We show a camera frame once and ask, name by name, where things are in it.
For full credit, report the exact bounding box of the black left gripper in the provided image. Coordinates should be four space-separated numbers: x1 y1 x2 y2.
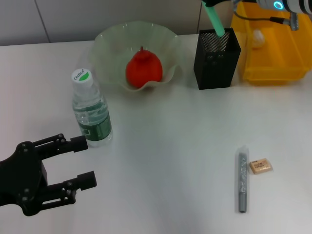
0 133 98 216

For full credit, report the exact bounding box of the mint green pen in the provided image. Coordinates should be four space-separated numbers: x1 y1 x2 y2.
204 3 225 38

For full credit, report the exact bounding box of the clear water bottle green label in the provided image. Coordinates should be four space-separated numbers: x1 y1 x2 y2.
71 69 114 148

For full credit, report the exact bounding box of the white paper ball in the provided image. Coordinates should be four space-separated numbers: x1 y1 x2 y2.
252 29 266 49

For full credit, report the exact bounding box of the translucent green wavy fruit plate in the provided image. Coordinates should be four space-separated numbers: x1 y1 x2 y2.
87 20 186 93

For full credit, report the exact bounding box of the beige eraser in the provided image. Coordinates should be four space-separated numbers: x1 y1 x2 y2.
249 158 273 175

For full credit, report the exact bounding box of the black mesh pen holder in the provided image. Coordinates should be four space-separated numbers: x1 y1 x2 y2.
194 27 242 90

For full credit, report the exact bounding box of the grey marker pen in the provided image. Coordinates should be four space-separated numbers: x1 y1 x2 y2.
235 152 249 214

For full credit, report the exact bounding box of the yellow plastic storage bin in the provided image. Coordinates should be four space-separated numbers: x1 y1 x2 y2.
230 0 312 86

